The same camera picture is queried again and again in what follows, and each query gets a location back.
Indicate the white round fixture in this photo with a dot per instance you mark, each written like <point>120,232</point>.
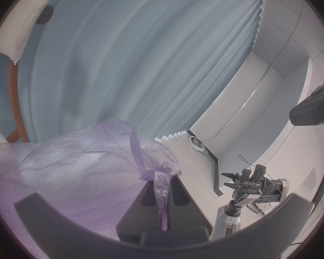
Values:
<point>197,144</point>

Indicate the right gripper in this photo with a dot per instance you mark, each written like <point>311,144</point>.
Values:
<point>251,186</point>

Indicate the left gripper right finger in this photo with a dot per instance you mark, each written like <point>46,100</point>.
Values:
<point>189,214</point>

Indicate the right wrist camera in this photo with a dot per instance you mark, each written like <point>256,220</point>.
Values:
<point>259,171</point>

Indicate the pale blue curtain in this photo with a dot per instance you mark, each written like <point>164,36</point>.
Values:
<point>151,63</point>

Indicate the purple plastic bag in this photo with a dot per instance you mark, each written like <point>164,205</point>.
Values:
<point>70,171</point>

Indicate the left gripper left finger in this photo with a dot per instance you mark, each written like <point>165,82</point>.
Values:
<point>140,214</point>

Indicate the white cushioned wooden chair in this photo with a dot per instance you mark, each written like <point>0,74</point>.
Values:
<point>10,36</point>

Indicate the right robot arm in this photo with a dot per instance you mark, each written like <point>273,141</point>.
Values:
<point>229,222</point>

